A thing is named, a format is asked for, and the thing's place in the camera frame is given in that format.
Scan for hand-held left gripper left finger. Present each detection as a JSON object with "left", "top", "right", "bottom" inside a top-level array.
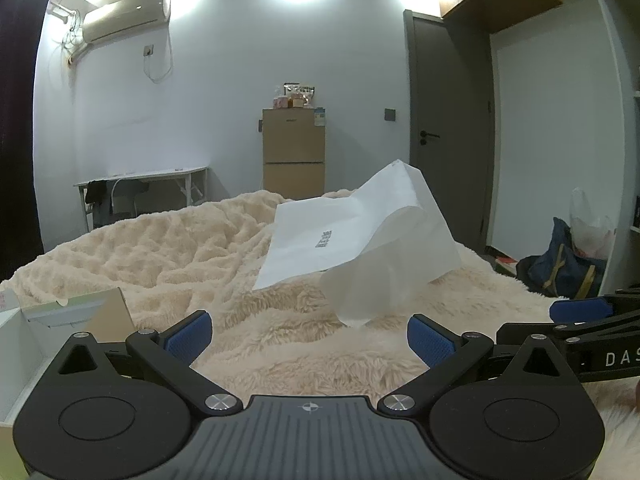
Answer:
[{"left": 57, "top": 311, "right": 237, "bottom": 416}]

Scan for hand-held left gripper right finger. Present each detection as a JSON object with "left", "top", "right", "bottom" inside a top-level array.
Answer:
[{"left": 377, "top": 312, "right": 583, "bottom": 416}]

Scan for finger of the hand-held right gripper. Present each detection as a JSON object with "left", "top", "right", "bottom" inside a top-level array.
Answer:
[
  {"left": 549, "top": 291, "right": 640, "bottom": 324},
  {"left": 496, "top": 310, "right": 640, "bottom": 356}
]

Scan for white cloth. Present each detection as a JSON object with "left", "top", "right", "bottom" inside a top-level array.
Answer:
[{"left": 252, "top": 160, "right": 463, "bottom": 330}]

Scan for white plastic bag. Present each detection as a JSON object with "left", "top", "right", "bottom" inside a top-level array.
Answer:
[{"left": 570, "top": 187, "right": 615, "bottom": 261}]

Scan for blue backpack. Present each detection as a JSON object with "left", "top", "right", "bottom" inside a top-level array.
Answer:
[{"left": 516, "top": 217, "right": 608, "bottom": 300}]

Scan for open cardboard box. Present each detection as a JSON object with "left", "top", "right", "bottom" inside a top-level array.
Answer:
[{"left": 0, "top": 287, "right": 136, "bottom": 428}]

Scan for cream fluffy blanket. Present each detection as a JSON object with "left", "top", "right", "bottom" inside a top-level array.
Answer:
[{"left": 0, "top": 189, "right": 640, "bottom": 480}]

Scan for white chair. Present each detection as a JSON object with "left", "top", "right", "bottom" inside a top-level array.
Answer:
[{"left": 111, "top": 178, "right": 151, "bottom": 221}]

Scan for white wardrobe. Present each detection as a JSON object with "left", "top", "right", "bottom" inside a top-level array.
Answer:
[{"left": 440, "top": 0, "right": 640, "bottom": 291}]

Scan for grey door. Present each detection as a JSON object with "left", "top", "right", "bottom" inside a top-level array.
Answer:
[{"left": 404, "top": 10, "right": 496, "bottom": 256}]

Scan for brown fridge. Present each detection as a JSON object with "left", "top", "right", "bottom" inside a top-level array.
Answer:
[{"left": 257, "top": 108, "right": 327, "bottom": 197}]

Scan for snack packets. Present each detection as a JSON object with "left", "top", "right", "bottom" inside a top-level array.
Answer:
[{"left": 272, "top": 82, "right": 317, "bottom": 110}]

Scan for dark purple curtain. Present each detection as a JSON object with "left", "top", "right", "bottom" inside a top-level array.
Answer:
[{"left": 0, "top": 0, "right": 51, "bottom": 281}]

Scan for white air conditioner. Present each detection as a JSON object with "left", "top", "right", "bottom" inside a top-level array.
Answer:
[{"left": 81, "top": 0, "right": 172, "bottom": 44}]

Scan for white power cable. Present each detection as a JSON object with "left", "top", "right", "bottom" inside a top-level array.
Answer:
[{"left": 144, "top": 35, "right": 176, "bottom": 84}]

